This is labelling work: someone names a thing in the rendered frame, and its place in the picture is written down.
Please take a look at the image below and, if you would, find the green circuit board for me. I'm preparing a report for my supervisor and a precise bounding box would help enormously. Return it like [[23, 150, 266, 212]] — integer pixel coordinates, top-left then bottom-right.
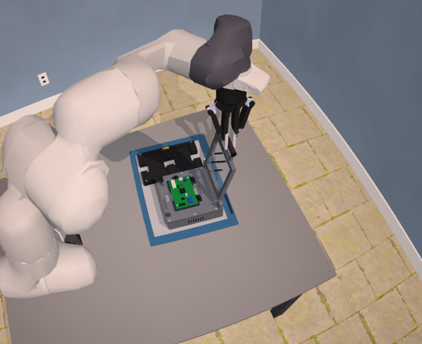
[[168, 176, 198, 209]]

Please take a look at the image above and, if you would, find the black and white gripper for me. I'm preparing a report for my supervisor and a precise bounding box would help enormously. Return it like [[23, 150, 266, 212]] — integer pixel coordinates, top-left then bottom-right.
[[205, 87, 255, 150]]

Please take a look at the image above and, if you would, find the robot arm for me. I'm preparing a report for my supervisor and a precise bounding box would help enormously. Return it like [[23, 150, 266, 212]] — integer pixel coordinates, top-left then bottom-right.
[[0, 15, 270, 299]]

